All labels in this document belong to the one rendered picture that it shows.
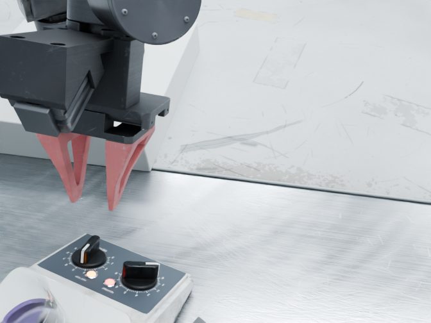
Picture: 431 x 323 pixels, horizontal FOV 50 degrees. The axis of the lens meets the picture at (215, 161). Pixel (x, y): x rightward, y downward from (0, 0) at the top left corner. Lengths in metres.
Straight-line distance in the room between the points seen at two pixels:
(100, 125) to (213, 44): 0.45
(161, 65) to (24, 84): 0.38
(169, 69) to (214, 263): 0.28
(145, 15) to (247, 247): 0.29
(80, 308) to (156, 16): 0.23
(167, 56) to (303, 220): 0.30
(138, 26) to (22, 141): 0.37
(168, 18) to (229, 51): 0.47
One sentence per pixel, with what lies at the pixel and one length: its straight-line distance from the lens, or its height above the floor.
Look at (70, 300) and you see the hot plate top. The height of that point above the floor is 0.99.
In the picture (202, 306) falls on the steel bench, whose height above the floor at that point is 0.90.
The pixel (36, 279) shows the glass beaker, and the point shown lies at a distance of 0.35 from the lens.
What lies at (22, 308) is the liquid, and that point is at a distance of 0.38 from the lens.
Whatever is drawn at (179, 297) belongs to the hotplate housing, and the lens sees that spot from 0.44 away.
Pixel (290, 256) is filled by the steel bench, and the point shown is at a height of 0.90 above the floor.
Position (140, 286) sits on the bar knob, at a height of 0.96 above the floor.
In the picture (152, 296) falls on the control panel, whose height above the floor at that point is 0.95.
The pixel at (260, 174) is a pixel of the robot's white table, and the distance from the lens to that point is 0.56.
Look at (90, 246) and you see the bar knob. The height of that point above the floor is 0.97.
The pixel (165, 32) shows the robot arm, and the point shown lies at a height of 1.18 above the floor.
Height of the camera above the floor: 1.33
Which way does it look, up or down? 47 degrees down
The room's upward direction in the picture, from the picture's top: 5 degrees counter-clockwise
